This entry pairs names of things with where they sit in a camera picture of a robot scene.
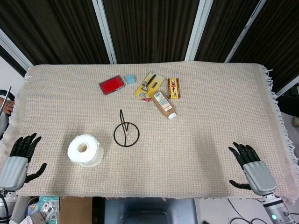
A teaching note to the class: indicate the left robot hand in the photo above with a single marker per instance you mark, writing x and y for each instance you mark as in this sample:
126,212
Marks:
13,166

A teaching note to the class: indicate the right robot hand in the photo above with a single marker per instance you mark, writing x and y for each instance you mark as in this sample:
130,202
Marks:
258,175

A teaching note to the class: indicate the white toilet paper roll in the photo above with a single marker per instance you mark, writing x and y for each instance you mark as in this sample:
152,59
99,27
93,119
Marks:
85,150

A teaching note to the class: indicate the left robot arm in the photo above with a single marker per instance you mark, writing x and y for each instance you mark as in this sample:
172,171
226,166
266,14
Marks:
5,205

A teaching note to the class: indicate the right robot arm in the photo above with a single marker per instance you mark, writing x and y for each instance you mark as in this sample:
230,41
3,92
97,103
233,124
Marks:
275,208

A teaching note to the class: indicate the pile of small packages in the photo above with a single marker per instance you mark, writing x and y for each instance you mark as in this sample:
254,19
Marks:
40,210

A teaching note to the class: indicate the person's hand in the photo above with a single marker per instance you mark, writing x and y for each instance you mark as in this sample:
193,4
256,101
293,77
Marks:
9,107

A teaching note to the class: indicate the cardboard box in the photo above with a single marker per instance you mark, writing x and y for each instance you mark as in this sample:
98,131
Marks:
74,210

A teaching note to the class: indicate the beige woven tablecloth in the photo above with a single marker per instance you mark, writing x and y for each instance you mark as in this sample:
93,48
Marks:
187,144

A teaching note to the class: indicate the dark blue chair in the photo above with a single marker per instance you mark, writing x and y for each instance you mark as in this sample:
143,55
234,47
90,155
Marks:
149,211

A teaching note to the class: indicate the brown bottle with white cap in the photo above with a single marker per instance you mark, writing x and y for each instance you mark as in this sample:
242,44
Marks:
163,105

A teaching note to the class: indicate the red and yellow box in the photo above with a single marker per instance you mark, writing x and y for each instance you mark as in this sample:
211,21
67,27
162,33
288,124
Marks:
173,88

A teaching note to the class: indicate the red ink pad tin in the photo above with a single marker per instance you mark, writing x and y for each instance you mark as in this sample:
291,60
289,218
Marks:
112,84

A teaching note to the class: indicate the razor in yellow blister pack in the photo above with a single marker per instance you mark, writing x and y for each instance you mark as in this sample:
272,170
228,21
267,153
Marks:
147,86

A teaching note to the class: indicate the light blue eraser block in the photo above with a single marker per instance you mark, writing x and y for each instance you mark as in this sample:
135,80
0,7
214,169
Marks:
130,79

